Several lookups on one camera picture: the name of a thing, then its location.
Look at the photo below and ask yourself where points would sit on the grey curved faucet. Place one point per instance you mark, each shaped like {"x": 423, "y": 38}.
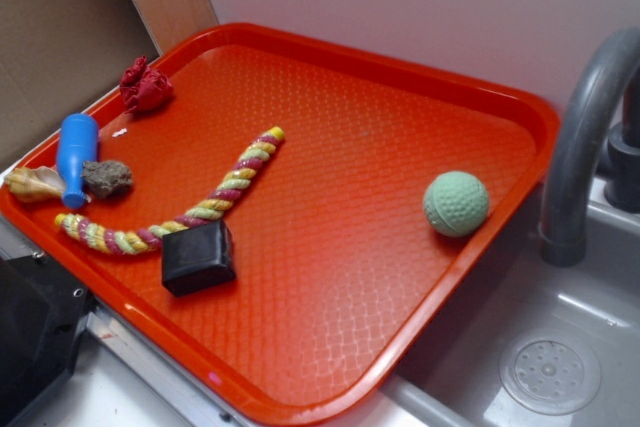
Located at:
{"x": 594, "y": 108}

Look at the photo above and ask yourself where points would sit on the grey plastic sink basin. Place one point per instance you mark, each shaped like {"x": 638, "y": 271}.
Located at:
{"x": 450, "y": 376}

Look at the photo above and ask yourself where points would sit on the blue plastic bottle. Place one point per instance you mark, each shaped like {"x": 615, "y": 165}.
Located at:
{"x": 78, "y": 143}

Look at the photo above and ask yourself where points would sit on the tan seashell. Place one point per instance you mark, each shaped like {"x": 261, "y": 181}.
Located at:
{"x": 34, "y": 185}

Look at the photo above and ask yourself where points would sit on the green dimpled ball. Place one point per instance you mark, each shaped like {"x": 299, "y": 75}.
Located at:
{"x": 456, "y": 204}

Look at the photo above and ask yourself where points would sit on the red plastic tray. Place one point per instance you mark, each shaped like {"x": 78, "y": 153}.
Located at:
{"x": 338, "y": 269}

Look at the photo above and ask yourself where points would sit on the black box at left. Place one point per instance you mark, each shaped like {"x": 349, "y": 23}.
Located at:
{"x": 44, "y": 312}

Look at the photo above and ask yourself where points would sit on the grey brown rock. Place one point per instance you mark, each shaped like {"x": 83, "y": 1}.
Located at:
{"x": 107, "y": 179}

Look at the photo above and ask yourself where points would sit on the brown cardboard panel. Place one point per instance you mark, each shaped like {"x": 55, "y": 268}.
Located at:
{"x": 57, "y": 58}

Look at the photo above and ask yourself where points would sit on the dark faucet handle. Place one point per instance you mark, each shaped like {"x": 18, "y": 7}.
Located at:
{"x": 622, "y": 189}

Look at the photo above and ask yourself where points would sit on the round sink drain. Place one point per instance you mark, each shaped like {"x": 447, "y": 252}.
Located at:
{"x": 550, "y": 372}

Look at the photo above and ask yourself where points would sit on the black rectangular block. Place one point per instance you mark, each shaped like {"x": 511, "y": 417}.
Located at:
{"x": 197, "y": 258}

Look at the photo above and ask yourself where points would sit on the multicolour braided rope toy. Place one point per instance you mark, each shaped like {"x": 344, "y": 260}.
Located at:
{"x": 222, "y": 199}

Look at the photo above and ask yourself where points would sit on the crumpled red cloth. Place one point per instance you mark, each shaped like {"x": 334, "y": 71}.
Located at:
{"x": 143, "y": 88}

